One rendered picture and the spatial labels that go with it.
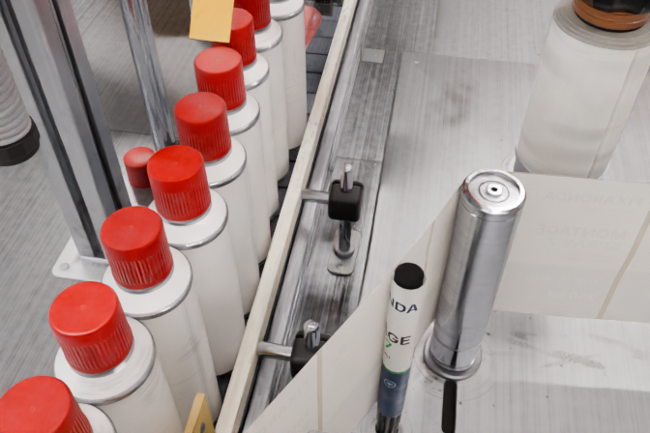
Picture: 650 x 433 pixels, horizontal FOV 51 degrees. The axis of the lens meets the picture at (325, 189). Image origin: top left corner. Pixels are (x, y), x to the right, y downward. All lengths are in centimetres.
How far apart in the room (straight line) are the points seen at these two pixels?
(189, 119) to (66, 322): 15
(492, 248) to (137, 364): 21
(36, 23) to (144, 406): 27
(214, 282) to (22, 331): 27
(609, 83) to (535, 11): 49
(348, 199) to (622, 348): 25
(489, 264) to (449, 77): 41
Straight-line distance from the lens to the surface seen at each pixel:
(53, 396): 32
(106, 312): 34
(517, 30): 101
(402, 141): 72
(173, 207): 40
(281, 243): 57
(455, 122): 75
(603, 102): 60
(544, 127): 62
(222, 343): 51
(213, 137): 43
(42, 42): 53
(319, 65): 82
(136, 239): 36
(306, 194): 62
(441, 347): 52
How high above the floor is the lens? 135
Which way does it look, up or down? 46 degrees down
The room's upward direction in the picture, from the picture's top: straight up
